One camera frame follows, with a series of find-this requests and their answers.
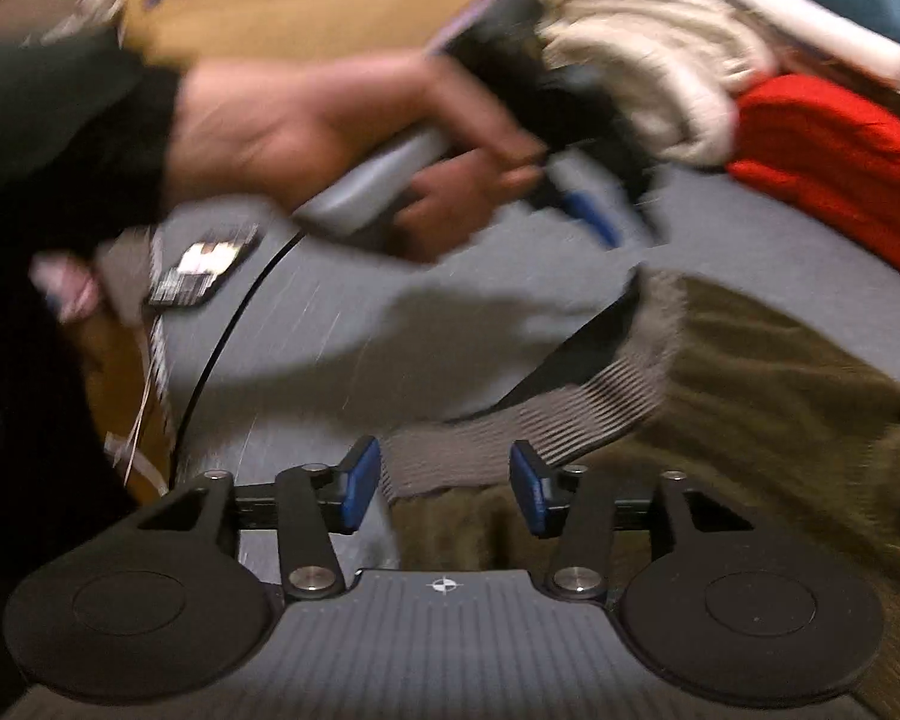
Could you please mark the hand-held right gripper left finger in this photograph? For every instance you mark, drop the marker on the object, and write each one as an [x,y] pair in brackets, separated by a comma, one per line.
[361,487]

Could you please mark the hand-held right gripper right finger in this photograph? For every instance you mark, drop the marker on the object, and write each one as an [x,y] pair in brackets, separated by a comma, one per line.
[531,491]

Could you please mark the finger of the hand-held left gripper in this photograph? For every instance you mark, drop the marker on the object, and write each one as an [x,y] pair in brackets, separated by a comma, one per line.
[634,195]
[586,208]

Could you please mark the person's left hand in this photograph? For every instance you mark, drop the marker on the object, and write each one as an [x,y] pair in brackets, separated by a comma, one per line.
[307,135]

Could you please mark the grey quilted mattress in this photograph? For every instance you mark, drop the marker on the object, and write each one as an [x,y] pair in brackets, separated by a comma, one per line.
[720,240]

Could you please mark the white folded blanket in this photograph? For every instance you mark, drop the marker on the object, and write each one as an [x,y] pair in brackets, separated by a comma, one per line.
[667,60]

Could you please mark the red folded quilt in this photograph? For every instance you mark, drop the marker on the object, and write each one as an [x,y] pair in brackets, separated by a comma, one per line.
[832,157]

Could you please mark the white folded cloth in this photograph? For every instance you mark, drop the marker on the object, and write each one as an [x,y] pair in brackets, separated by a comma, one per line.
[795,11]

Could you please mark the black printed tag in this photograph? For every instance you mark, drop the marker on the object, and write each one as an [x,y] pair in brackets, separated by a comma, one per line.
[202,266]

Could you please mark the pink cloth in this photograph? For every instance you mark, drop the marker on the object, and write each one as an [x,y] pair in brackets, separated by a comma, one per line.
[64,289]

